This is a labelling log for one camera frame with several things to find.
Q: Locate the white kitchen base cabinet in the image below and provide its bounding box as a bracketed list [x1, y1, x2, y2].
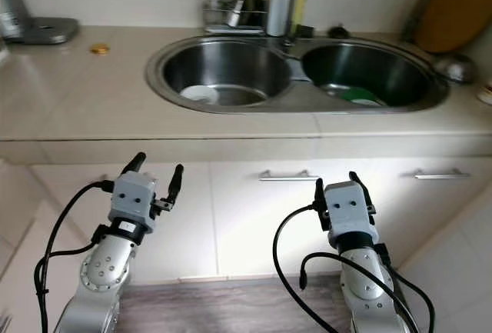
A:
[0, 145, 492, 333]

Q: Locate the green plastic dish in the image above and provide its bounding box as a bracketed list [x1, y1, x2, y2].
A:
[340, 85, 387, 108]

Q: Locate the small white bowl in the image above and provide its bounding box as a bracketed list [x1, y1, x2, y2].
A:
[181, 85, 221, 106]

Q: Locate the stainless steel double sink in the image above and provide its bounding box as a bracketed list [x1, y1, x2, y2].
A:
[146, 35, 450, 115]

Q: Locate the round metal ladle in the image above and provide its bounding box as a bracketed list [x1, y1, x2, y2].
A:
[433, 52, 479, 85]

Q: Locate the white cup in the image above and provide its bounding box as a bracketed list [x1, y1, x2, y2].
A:
[478, 79, 492, 107]

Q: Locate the grey metal appliance base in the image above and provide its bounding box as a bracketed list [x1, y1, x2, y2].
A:
[0, 0, 79, 45]

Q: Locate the yellow detergent bottle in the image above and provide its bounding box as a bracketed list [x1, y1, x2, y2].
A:
[290, 0, 317, 36]

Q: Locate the white detergent bottle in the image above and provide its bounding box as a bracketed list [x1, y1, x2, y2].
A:
[265, 0, 291, 38]

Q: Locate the flexible steel faucet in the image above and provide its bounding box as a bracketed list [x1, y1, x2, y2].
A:
[227, 0, 301, 42]

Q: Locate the brown wooden cutting board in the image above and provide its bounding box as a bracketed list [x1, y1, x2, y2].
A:
[411, 0, 492, 55]

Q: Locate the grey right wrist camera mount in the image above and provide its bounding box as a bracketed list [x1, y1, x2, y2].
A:
[323, 181, 376, 245]

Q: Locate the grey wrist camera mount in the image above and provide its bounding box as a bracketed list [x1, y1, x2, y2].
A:
[323, 181, 376, 245]
[111, 171, 162, 234]

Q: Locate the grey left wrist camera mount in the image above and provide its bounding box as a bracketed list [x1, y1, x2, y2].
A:
[111, 171, 162, 234]

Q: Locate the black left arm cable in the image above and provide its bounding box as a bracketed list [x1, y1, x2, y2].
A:
[35, 181, 116, 333]

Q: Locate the metal wire sink rack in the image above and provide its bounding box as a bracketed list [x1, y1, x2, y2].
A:
[202, 6, 266, 34]

